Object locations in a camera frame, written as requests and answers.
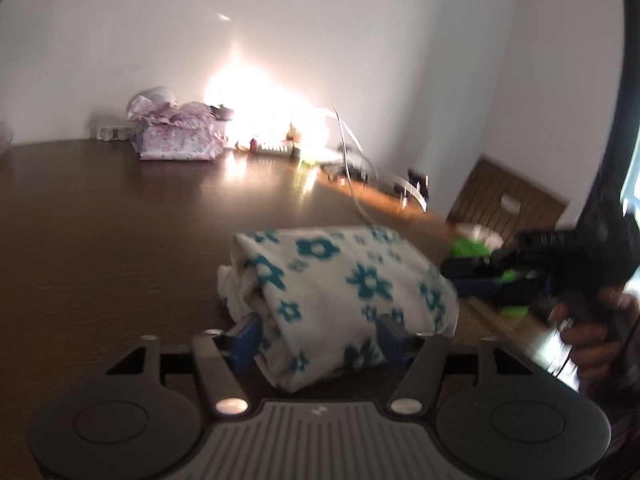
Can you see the pink floral packet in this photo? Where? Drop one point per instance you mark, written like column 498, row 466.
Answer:
column 175, row 135

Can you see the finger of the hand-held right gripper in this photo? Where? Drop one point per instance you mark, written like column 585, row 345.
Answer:
column 480, row 290
column 470, row 267

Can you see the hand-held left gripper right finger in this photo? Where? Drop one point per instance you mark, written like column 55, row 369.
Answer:
column 392, row 340

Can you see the small black device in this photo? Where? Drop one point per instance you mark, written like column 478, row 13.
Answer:
column 419, row 182

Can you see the window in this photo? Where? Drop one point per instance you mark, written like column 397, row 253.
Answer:
column 632, row 180

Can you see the bright green object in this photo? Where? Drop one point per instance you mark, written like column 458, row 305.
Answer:
column 467, row 249

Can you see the white power strip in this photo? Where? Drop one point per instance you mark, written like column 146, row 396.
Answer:
column 115, row 133

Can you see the white crumpled cloth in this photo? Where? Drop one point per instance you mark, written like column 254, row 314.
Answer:
column 482, row 234

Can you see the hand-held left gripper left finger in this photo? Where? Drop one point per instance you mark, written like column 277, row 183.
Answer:
column 247, row 340

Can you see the white teal floral garment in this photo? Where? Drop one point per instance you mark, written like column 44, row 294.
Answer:
column 340, row 295

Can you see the wooden chair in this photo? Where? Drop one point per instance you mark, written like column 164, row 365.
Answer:
column 535, row 215

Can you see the clear plastic strip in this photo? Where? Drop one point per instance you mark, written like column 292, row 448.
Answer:
column 372, row 165

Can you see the person's right hand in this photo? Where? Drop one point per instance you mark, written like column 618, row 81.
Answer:
column 620, row 340

